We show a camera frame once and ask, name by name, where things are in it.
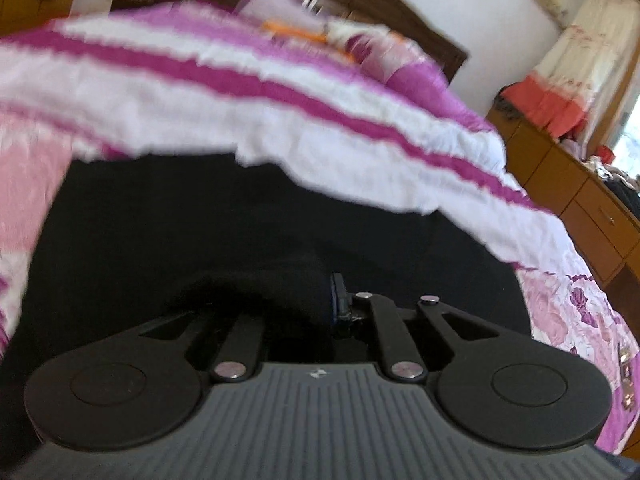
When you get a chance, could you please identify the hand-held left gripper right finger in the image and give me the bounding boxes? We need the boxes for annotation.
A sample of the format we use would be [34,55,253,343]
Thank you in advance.
[327,273,502,384]

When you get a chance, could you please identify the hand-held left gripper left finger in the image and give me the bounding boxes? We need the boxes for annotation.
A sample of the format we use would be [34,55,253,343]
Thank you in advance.
[137,309,267,381]

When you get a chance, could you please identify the black knit sweater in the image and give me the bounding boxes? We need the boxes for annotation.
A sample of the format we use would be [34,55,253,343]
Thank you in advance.
[0,152,532,463]

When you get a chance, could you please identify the pile of clothes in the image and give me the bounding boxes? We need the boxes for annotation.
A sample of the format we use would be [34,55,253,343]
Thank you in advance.
[584,156,640,207]

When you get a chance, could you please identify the purple floral pillow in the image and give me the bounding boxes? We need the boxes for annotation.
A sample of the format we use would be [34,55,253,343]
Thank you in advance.
[325,20,468,113]

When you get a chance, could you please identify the wooden cabinet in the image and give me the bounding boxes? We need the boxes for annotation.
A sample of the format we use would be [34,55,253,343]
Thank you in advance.
[487,104,640,302]

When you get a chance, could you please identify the purple floral bed sheet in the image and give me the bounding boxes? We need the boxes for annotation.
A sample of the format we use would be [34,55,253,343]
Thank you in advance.
[0,0,640,456]

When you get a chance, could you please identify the dark grey cloth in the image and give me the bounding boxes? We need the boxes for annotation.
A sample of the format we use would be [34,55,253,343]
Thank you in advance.
[492,89,522,122]

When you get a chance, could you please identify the orange plush toy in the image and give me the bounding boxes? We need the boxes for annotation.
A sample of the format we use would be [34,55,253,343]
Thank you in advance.
[264,19,352,57]

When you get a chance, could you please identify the dark wooden headboard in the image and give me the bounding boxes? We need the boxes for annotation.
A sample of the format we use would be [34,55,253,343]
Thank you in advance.
[110,0,469,82]

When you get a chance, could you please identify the pale pillow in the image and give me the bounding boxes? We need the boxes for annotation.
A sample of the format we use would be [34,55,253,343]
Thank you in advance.
[235,0,322,27]

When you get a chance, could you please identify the floral curtain with coral hem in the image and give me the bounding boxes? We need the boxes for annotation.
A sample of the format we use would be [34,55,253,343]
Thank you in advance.
[504,0,640,142]

